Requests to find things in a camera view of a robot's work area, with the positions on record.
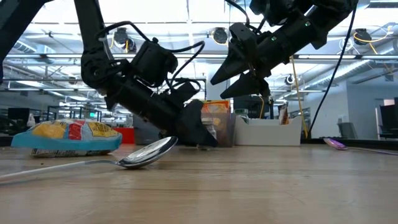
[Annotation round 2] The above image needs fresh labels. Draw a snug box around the orange ramen packet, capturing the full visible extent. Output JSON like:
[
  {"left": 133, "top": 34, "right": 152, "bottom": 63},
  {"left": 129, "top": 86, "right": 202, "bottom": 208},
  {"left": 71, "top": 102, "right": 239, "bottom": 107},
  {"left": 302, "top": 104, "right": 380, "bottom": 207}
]
[{"left": 201, "top": 100, "right": 231, "bottom": 131}]

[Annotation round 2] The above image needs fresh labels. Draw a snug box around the white building column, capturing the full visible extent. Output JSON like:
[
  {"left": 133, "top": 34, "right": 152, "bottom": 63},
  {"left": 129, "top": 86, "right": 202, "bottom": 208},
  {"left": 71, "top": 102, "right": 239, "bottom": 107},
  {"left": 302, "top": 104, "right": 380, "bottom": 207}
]
[{"left": 206, "top": 63, "right": 231, "bottom": 101}]

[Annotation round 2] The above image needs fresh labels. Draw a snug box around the black camera stand frame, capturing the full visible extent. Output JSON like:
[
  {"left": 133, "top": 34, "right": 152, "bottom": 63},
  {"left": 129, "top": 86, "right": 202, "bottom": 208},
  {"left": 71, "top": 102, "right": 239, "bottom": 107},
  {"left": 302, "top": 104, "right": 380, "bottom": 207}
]
[{"left": 174, "top": 77, "right": 208, "bottom": 100}]

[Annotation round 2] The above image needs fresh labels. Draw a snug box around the black aluminium table frame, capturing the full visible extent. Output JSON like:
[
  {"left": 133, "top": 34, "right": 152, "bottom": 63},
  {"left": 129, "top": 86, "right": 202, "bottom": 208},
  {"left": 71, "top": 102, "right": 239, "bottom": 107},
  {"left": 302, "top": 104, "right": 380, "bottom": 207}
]
[{"left": 0, "top": 133, "right": 398, "bottom": 151}]

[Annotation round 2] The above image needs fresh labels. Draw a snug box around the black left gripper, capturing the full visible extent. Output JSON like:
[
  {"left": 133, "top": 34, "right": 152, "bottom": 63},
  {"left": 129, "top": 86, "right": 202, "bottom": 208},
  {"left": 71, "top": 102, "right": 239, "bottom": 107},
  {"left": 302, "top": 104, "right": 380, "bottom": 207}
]
[{"left": 104, "top": 76, "right": 218, "bottom": 147}]

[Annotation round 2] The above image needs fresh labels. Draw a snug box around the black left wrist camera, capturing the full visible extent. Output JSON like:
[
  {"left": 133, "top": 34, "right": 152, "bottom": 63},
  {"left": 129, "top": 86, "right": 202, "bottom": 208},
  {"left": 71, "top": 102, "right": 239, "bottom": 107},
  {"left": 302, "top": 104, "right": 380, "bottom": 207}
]
[{"left": 130, "top": 37, "right": 178, "bottom": 88}]

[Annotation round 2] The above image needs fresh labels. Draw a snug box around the silver spoon orange handle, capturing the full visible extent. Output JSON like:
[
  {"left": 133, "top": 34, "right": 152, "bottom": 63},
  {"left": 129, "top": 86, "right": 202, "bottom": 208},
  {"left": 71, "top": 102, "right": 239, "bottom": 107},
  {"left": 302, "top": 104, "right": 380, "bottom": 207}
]
[{"left": 0, "top": 136, "right": 179, "bottom": 184}]

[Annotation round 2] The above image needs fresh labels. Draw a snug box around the purple spoon teal handle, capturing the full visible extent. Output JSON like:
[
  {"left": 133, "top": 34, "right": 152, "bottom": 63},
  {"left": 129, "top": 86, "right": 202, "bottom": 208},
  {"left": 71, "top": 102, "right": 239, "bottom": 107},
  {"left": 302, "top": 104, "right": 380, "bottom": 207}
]
[{"left": 323, "top": 137, "right": 398, "bottom": 156}]

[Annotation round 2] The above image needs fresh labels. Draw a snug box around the white plastic bin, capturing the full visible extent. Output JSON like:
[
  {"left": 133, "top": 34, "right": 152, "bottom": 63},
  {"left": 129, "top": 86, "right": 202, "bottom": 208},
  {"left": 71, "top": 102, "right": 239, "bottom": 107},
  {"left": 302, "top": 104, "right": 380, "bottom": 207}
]
[{"left": 233, "top": 114, "right": 303, "bottom": 147}]

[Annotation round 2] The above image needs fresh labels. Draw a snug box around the yellow cable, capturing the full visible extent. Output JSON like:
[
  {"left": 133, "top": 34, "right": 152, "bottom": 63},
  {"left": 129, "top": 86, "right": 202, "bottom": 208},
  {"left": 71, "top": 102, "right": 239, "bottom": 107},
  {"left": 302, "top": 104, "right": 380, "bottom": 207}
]
[{"left": 289, "top": 55, "right": 310, "bottom": 140}]

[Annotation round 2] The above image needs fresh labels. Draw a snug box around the brown snack sachet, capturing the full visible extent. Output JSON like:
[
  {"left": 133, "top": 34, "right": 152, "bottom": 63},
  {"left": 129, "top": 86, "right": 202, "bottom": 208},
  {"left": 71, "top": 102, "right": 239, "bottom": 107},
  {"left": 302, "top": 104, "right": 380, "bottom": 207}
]
[{"left": 277, "top": 102, "right": 290, "bottom": 126}]

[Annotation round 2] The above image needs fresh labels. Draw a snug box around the blue yellow ramen packet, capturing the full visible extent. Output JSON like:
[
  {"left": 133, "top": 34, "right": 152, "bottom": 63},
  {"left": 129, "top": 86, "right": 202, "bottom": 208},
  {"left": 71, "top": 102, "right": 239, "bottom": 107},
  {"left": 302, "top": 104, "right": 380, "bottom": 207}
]
[{"left": 11, "top": 118, "right": 123, "bottom": 157}]

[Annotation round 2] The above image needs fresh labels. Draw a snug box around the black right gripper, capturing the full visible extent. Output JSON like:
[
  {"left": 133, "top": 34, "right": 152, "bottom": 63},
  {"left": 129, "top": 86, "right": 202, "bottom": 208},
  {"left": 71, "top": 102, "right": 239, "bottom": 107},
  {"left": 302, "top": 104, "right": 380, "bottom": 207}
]
[{"left": 210, "top": 11, "right": 329, "bottom": 100}]

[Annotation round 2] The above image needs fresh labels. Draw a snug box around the black monitor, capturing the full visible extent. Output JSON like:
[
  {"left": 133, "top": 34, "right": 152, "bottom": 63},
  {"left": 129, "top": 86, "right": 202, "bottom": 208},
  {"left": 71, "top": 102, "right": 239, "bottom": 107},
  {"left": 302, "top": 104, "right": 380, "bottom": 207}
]
[
  {"left": 379, "top": 104, "right": 398, "bottom": 135},
  {"left": 233, "top": 95, "right": 270, "bottom": 119}
]

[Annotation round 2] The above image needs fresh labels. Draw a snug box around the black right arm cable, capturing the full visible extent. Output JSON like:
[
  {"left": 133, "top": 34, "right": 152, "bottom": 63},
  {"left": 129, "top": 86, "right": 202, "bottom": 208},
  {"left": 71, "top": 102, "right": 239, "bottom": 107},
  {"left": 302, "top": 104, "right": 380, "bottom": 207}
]
[{"left": 307, "top": 6, "right": 358, "bottom": 139}]

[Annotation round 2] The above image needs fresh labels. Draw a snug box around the grey waste bin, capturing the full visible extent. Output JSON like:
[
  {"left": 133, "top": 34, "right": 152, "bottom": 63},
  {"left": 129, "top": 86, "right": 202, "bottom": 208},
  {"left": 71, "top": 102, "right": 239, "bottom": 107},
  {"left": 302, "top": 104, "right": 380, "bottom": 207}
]
[{"left": 338, "top": 122, "right": 358, "bottom": 139}]

